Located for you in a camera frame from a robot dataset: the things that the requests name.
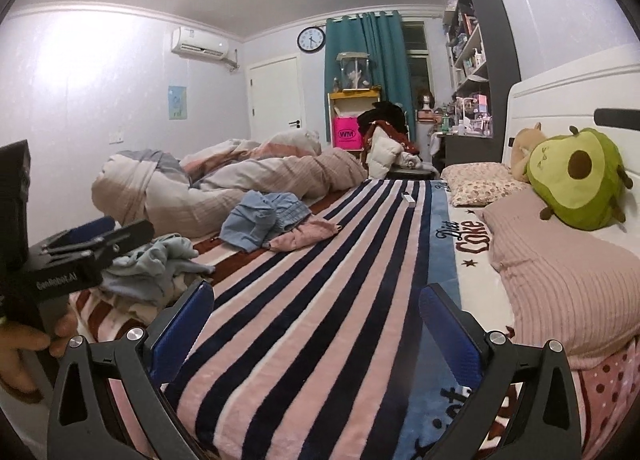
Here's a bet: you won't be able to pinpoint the striped printed blanket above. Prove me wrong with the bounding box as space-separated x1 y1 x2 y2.
65 179 521 460

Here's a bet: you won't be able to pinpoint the floral pillow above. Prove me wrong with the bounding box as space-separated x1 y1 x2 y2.
440 163 531 207

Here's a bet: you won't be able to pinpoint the glass display case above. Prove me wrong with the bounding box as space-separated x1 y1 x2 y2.
336 53 372 92

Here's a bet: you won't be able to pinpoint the teal curtain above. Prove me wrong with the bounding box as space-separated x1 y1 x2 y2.
325 10 408 141

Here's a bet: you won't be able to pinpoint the black bar on headboard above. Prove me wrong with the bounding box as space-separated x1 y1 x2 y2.
595 108 640 132

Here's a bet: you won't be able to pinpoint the blue denim garment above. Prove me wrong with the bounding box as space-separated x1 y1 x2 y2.
220 190 312 252

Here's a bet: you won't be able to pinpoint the cream garment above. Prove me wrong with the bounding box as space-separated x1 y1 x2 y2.
97 285 173 336

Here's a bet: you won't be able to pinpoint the light blue wall poster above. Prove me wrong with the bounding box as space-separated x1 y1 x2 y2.
168 85 188 120

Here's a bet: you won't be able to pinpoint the green avocado plush toy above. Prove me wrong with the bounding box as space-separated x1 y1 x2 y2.
526 126 628 232

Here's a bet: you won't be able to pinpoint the window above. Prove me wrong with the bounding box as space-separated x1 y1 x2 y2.
401 20 432 106

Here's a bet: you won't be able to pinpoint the dark bookshelf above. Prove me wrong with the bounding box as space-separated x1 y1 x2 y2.
442 0 522 167

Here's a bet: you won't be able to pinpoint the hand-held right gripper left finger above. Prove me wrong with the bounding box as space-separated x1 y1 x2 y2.
46 276 216 460

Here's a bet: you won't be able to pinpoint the yellow shelf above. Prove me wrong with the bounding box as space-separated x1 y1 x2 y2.
327 88 381 146

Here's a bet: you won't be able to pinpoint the white door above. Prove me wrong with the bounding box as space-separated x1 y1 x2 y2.
248 56 301 141

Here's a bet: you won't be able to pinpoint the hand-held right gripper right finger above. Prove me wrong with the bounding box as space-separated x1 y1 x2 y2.
419 284 586 460

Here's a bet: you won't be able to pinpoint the person's left hand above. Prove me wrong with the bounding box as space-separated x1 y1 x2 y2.
0 313 78 393

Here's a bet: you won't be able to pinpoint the mannequin head with wig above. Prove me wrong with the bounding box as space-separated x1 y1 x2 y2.
416 89 436 121

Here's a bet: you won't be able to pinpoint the pink garment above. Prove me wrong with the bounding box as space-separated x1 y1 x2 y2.
270 219 342 253

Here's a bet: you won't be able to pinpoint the pink dotted bedsheet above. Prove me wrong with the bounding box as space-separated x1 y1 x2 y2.
570 347 640 458

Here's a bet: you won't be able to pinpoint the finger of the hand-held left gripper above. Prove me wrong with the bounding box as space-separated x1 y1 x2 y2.
50 219 156 257
40 216 117 250

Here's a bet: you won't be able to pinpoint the pile of jackets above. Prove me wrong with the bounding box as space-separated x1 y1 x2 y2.
357 101 426 180

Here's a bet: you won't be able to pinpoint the pink bag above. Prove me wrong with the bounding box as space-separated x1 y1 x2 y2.
334 116 362 150

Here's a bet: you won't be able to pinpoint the white headboard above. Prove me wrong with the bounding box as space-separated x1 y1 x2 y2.
500 43 640 251

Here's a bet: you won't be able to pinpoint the round wall clock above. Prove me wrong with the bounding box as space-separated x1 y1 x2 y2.
297 26 327 53

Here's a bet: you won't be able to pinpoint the beige plush toy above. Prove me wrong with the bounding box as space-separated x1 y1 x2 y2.
510 123 548 183

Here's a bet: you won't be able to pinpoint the pink and grey duvet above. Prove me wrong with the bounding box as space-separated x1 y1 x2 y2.
91 130 368 241

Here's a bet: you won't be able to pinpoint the light blue pants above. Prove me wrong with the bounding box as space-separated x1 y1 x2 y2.
102 234 217 308

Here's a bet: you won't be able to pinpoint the white air conditioner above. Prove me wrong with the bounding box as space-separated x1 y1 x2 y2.
171 26 238 72

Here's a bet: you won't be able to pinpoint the pink ribbed pillow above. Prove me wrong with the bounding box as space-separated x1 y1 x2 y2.
482 187 640 358

